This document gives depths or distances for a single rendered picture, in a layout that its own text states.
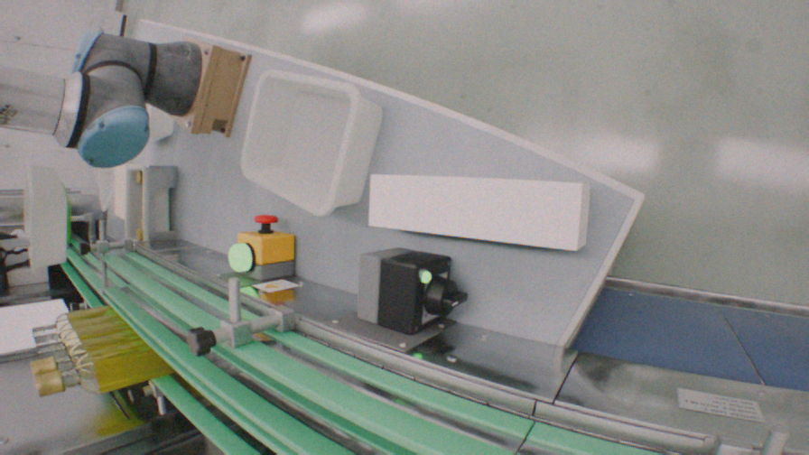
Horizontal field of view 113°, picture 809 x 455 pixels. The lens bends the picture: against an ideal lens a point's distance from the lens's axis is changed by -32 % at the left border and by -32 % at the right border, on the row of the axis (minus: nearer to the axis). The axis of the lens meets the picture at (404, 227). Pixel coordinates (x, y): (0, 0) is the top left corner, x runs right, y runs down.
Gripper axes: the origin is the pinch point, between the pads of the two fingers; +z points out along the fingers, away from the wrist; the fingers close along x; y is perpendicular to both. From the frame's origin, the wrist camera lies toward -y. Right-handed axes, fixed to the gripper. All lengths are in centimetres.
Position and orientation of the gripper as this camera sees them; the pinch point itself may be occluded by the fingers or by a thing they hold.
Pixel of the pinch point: (35, 246)
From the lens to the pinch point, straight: 100.8
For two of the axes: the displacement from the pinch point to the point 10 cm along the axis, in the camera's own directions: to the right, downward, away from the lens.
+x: -2.4, 8.9, 3.9
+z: 6.0, -1.8, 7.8
